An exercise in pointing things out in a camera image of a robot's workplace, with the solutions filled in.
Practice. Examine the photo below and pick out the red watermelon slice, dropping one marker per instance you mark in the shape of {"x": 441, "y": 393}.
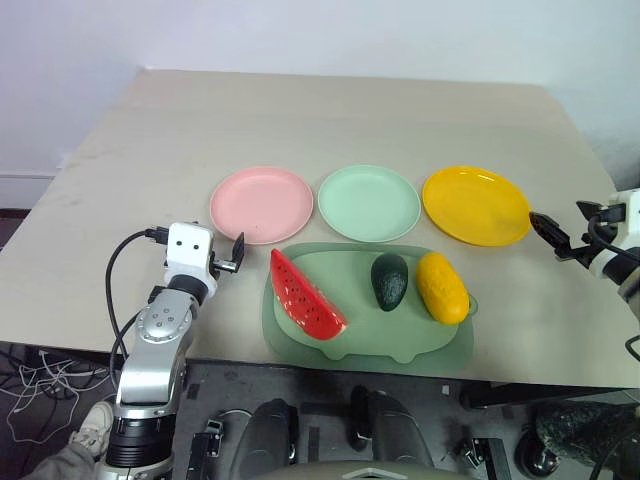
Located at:
{"x": 305, "y": 300}

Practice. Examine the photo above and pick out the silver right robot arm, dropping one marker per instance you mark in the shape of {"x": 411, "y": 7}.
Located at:
{"x": 631, "y": 296}

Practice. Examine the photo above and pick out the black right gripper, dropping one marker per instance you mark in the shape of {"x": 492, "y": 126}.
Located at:
{"x": 575, "y": 252}

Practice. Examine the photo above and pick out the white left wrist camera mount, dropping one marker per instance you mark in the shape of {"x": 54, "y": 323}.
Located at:
{"x": 187, "y": 246}

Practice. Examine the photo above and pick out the black metal bracket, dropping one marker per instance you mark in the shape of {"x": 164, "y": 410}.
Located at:
{"x": 487, "y": 457}
{"x": 207, "y": 447}

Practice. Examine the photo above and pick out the grey robot torso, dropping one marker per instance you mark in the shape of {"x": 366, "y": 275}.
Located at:
{"x": 365, "y": 471}

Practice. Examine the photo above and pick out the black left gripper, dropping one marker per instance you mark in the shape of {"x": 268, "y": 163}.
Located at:
{"x": 223, "y": 264}

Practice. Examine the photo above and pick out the yellow plate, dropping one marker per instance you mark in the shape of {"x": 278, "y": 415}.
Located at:
{"x": 475, "y": 205}

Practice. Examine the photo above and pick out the pink plate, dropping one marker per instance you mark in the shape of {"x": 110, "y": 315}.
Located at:
{"x": 261, "y": 205}

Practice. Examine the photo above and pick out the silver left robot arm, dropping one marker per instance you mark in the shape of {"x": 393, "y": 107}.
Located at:
{"x": 150, "y": 360}

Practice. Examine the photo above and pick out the white sneaker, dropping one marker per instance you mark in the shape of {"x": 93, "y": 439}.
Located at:
{"x": 94, "y": 422}

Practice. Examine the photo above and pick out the dark green avocado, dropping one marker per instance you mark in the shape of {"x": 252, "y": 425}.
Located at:
{"x": 389, "y": 282}

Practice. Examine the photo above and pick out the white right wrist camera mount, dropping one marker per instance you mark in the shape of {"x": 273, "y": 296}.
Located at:
{"x": 631, "y": 210}

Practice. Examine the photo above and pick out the light green tray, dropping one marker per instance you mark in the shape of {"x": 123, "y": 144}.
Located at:
{"x": 360, "y": 300}

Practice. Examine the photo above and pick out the light green plate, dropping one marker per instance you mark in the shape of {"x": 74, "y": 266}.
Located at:
{"x": 369, "y": 202}

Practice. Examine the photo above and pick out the grey trouser leg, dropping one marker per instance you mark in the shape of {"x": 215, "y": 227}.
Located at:
{"x": 62, "y": 465}

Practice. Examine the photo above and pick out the black table frame bar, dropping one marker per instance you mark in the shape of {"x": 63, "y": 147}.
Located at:
{"x": 550, "y": 392}

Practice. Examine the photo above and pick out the dark green translucent mat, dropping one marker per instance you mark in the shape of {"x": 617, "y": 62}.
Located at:
{"x": 370, "y": 362}

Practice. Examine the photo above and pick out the dark speckled rounded shape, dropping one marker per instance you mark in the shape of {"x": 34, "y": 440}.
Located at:
{"x": 585, "y": 427}

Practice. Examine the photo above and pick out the yellow corn cob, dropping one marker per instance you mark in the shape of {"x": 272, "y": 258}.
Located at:
{"x": 442, "y": 287}

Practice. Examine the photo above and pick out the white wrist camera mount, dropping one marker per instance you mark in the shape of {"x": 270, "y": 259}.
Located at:
{"x": 631, "y": 210}
{"x": 187, "y": 246}

